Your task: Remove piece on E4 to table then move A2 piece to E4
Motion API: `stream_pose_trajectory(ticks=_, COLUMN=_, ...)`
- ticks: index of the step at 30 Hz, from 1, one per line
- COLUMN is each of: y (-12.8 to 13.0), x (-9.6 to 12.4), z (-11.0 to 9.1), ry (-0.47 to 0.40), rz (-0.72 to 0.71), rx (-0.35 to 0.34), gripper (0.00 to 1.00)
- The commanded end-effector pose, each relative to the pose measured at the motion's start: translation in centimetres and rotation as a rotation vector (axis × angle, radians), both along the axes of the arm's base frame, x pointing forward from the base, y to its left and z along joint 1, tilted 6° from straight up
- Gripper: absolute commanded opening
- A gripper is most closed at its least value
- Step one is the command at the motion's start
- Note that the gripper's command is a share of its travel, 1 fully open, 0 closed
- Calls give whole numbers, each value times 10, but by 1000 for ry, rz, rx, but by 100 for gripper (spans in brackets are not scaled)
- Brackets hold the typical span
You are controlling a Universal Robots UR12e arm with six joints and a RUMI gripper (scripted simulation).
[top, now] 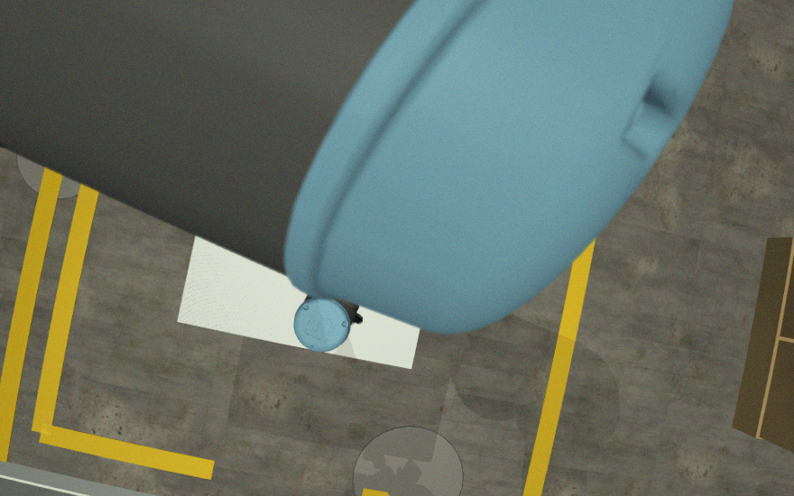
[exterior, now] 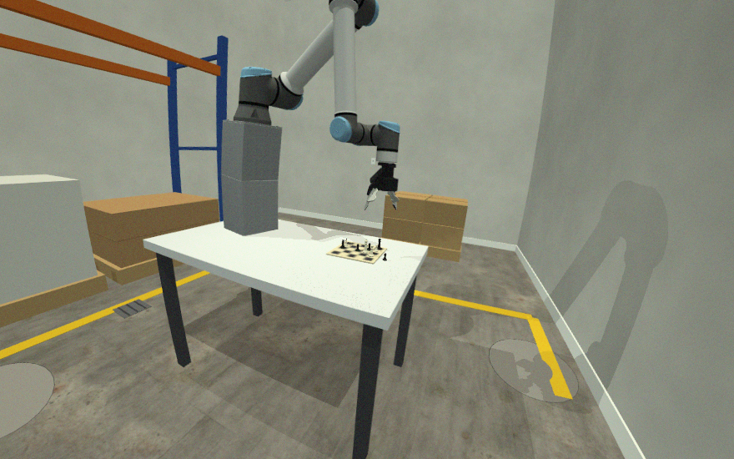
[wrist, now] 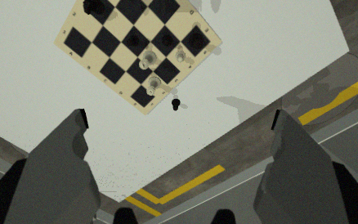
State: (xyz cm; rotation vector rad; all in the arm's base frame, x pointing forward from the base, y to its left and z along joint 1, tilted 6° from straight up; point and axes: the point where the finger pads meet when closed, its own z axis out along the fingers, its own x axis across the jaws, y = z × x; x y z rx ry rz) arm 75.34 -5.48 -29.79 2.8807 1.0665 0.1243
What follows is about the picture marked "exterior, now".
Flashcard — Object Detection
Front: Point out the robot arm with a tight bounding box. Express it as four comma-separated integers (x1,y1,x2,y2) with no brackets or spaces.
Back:
234,0,400,164

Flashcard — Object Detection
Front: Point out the black and cream chessboard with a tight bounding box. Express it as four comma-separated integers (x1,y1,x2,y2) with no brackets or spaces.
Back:
326,241,387,265

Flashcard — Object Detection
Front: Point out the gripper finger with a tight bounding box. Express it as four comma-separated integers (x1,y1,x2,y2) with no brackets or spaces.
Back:
364,180,378,210
387,191,399,209

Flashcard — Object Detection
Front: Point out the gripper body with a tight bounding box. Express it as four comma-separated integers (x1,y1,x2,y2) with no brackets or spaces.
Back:
375,162,398,191

